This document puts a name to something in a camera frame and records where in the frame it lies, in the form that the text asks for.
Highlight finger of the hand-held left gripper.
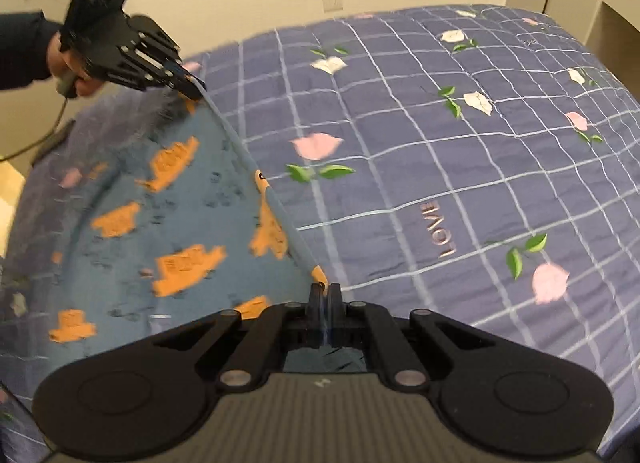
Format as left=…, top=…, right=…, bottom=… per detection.
left=150, top=59, right=207, bottom=102

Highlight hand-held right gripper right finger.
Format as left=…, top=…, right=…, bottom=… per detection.
left=325, top=283, right=497, bottom=390

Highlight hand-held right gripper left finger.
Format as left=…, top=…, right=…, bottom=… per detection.
left=149, top=283, right=326, bottom=390

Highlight blue pants with orange print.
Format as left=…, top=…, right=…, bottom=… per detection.
left=45, top=86, right=331, bottom=349

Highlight person's left hand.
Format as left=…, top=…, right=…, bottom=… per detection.
left=47, top=34, right=102, bottom=99

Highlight purple checked floral blanket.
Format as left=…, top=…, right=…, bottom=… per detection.
left=0, top=4, right=640, bottom=463

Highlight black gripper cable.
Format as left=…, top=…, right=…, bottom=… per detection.
left=0, top=93, right=71, bottom=162

